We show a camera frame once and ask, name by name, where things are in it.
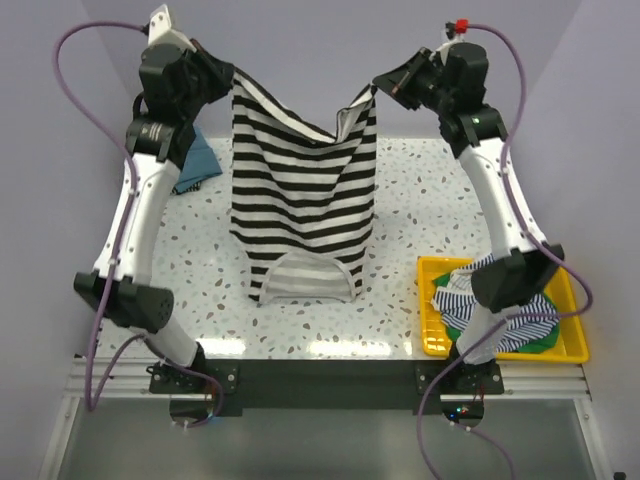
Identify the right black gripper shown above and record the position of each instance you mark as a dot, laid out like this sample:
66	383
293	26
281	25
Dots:
399	82

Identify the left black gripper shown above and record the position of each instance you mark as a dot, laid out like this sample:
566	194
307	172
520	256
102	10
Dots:
220	71

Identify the blue tank top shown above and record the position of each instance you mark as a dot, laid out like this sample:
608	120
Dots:
201	162

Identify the black white striped tank top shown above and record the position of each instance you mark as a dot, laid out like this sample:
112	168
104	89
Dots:
302	198

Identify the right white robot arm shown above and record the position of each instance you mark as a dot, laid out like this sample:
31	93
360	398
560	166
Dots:
523	260

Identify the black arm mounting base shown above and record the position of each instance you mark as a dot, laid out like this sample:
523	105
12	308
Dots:
228	388

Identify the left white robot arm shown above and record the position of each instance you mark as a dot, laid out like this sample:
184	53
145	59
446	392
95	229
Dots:
119	286

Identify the folded thin-striped tank top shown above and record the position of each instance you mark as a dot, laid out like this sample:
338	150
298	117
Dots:
184	188

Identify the green tank top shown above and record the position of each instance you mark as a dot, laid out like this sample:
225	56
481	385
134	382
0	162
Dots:
455	302

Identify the navy white striped tank top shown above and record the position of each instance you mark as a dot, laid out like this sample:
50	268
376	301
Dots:
540	303

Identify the yellow plastic bin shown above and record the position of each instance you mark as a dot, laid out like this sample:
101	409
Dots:
571	346

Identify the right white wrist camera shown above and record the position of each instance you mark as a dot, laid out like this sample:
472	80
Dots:
447	42

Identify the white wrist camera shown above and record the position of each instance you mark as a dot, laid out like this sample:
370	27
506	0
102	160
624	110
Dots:
447	42
163	30

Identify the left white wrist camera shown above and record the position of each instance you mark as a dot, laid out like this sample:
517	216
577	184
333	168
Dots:
163	30

